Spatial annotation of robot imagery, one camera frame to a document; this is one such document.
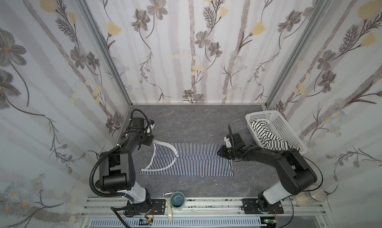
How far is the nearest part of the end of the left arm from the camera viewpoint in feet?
2.23

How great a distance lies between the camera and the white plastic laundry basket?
2.98 feet

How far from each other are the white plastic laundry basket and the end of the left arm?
648 mm
